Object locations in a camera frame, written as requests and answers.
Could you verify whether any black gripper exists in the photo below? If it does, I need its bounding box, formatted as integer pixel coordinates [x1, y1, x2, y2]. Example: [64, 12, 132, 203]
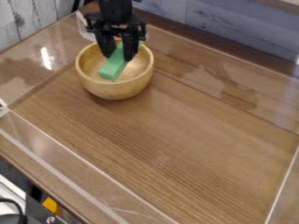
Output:
[84, 13, 147, 62]

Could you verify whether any green rectangular block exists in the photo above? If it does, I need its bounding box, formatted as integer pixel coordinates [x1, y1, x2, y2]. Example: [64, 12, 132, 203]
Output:
[98, 43, 128, 81]

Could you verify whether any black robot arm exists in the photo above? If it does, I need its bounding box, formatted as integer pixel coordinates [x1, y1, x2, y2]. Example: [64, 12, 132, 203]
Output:
[84, 0, 147, 61]

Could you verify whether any brown wooden bowl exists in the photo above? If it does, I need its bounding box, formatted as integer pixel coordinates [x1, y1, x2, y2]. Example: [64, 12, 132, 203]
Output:
[75, 43, 155, 100]

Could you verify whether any black device with yellow label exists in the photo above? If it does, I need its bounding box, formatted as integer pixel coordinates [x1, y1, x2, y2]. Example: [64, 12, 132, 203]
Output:
[24, 195, 81, 224]

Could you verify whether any clear acrylic corner bracket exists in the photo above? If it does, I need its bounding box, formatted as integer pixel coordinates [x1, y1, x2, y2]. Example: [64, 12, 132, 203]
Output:
[75, 10, 96, 42]

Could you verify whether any clear acrylic tray wall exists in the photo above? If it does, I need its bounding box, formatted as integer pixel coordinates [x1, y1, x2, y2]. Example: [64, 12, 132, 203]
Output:
[0, 100, 179, 224]

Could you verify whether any black cable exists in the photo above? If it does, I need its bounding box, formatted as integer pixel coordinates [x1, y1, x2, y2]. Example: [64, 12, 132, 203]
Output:
[0, 198, 29, 224]

